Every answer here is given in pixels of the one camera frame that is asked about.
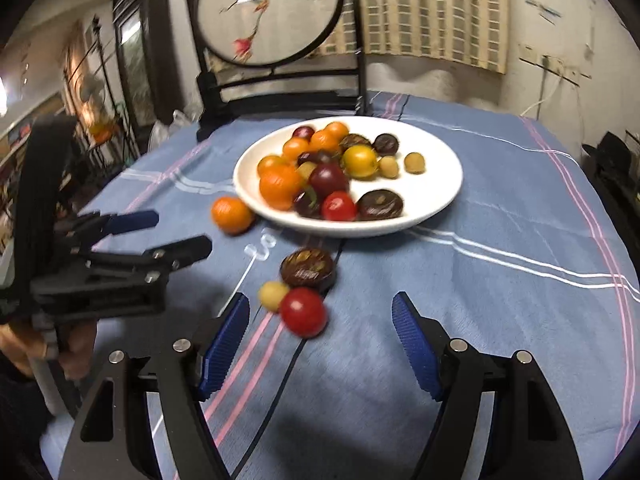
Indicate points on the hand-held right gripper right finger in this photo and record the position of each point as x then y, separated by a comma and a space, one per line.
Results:
415, 345

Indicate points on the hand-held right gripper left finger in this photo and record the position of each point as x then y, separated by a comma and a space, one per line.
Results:
225, 345

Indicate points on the person's left forearm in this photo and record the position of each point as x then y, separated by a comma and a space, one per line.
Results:
20, 425

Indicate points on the dark purple cherry tomato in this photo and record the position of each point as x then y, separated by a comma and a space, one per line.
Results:
305, 205

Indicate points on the standing fan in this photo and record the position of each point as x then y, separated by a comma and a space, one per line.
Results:
89, 92

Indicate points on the mandarin orange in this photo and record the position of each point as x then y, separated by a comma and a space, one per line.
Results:
231, 215
325, 142
270, 163
279, 187
295, 149

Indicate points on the yellow-green plum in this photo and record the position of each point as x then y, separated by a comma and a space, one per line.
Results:
414, 163

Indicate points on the small orange kumquat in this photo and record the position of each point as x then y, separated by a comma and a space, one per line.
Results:
337, 130

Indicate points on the dark furniture piece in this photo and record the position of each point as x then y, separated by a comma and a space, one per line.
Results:
617, 200

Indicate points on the checked beige curtain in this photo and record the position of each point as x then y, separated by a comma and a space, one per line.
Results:
425, 10

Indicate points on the blue striped tablecloth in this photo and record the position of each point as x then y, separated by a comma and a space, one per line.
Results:
500, 310

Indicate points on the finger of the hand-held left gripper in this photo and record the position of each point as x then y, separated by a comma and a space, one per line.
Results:
135, 221
190, 247

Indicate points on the white plastic bag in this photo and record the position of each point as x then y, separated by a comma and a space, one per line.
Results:
175, 122

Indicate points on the white oval plate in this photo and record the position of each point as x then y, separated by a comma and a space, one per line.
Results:
435, 180

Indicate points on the dark wooden glass-door cabinet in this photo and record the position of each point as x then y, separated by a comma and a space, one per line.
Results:
135, 60

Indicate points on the white wall socket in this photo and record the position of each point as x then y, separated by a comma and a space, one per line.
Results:
528, 53

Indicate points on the black hat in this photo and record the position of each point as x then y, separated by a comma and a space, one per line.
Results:
612, 147

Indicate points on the white wall power strip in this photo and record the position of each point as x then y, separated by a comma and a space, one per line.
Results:
560, 67

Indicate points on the yellow tomato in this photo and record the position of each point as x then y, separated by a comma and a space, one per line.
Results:
359, 161

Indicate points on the pale yellow grape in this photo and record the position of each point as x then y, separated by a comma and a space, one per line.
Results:
306, 172
388, 167
272, 296

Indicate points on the orange round object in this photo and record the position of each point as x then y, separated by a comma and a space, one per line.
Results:
102, 131

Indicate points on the large purple plum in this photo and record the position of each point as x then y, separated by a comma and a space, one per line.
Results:
327, 179

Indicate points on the red cherry tomato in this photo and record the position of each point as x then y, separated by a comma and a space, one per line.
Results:
338, 206
302, 312

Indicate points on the person's left hand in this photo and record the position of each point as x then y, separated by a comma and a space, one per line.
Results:
80, 350

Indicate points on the dark red plum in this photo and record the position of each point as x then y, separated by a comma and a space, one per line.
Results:
303, 133

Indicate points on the round embroidered screen on stand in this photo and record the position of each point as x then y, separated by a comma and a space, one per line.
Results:
270, 20

